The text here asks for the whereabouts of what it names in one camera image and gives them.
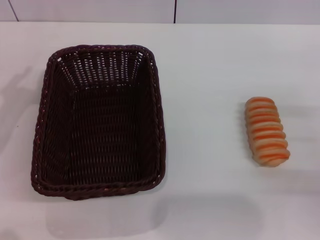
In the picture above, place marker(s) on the dark brown woven basket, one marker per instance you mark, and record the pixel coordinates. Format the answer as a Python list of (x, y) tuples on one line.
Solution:
[(105, 140)]

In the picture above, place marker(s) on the orange striped bread loaf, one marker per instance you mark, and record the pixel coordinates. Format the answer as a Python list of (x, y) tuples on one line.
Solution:
[(267, 132)]

